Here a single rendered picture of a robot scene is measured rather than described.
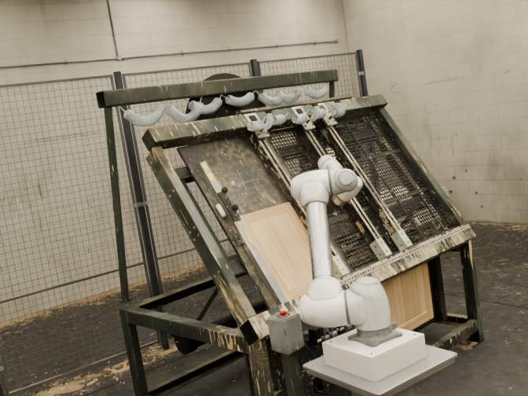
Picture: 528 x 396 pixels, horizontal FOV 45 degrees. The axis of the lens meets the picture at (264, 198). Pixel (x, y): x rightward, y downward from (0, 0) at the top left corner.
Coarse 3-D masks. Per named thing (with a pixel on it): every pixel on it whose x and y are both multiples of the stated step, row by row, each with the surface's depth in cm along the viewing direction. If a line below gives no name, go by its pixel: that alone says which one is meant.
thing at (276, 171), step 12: (252, 132) 403; (264, 132) 403; (252, 144) 406; (264, 144) 403; (264, 156) 400; (276, 168) 395; (276, 180) 396; (288, 180) 394; (288, 192) 391; (300, 204) 387; (300, 216) 387; (336, 264) 374; (336, 276) 375
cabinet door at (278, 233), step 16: (272, 208) 381; (288, 208) 388; (256, 224) 368; (272, 224) 374; (288, 224) 381; (256, 240) 360; (272, 240) 366; (288, 240) 373; (304, 240) 380; (272, 256) 360; (288, 256) 366; (304, 256) 372; (272, 272) 353; (288, 272) 359; (304, 272) 365; (288, 288) 352; (304, 288) 358
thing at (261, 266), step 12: (204, 180) 368; (216, 180) 368; (216, 192) 363; (228, 216) 359; (240, 228) 356; (252, 252) 351; (264, 264) 350; (264, 276) 347; (276, 288) 345; (276, 300) 344
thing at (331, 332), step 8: (304, 328) 342; (312, 328) 336; (320, 328) 335; (328, 328) 343; (336, 328) 341; (344, 328) 352; (352, 328) 369; (304, 336) 337; (312, 336) 335; (320, 336) 334; (328, 336) 340; (312, 344) 336; (320, 344) 335; (304, 352) 342; (312, 352) 346; (320, 352) 350; (304, 360) 342
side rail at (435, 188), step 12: (384, 108) 502; (384, 120) 496; (384, 132) 498; (396, 132) 491; (408, 144) 490; (408, 156) 486; (420, 168) 480; (420, 180) 482; (432, 180) 479; (432, 192) 477; (444, 192) 477; (432, 204) 479; (444, 204) 472; (456, 216) 468
